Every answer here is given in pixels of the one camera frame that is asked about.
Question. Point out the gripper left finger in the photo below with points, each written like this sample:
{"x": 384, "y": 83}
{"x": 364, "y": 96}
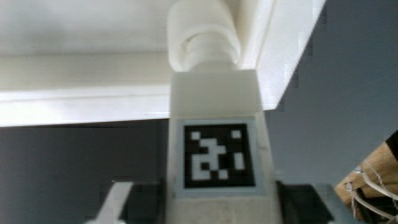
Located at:
{"x": 133, "y": 204}

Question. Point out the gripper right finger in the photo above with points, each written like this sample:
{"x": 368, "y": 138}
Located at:
{"x": 311, "y": 205}

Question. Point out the white table leg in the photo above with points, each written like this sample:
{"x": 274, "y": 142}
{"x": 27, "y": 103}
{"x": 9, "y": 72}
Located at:
{"x": 220, "y": 179}

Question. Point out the white square tabletop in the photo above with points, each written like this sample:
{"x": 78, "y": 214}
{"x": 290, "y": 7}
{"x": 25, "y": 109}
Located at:
{"x": 85, "y": 50}

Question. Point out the wooden object with wires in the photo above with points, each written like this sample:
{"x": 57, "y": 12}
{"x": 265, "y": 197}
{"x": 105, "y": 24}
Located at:
{"x": 368, "y": 187}

